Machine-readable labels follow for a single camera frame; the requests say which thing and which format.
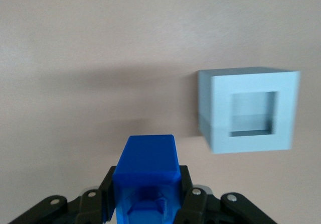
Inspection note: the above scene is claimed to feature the gray square base with hole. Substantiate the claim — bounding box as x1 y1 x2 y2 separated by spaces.
197 66 301 155

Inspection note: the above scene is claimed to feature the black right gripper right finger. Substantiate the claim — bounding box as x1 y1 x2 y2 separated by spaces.
172 165 277 224

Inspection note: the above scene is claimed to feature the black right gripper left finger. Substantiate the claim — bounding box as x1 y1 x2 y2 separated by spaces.
9 166 117 224

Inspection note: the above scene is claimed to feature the brown table cover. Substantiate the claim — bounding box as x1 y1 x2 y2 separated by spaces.
0 0 321 224

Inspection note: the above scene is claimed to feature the blue plastic block part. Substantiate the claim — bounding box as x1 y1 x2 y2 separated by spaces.
111 134 182 224

